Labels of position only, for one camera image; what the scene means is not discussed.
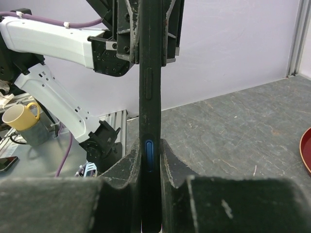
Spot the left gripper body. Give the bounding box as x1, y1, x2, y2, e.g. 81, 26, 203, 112
84, 0, 182, 66

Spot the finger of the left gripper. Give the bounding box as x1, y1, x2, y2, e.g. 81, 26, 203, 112
162, 0, 180, 66
117, 0, 140, 64

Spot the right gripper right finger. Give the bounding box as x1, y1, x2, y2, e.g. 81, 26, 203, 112
160, 140, 311, 233

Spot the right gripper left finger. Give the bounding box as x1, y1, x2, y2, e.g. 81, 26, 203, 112
0, 141, 141, 233

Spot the black smartphone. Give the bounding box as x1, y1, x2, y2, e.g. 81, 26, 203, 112
139, 0, 163, 233

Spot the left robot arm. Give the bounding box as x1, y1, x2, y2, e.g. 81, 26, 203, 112
0, 0, 184, 174

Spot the phone on outside desk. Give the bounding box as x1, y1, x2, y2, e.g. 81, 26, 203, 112
0, 156, 18, 172

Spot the grey cup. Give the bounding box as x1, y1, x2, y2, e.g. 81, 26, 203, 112
18, 120, 50, 147

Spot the yellow mug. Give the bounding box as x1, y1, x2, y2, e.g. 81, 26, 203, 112
2, 102, 40, 131

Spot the red round tray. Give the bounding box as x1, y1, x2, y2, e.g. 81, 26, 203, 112
299, 128, 311, 176

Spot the grey cable duct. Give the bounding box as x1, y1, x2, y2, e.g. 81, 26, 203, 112
74, 162, 97, 178

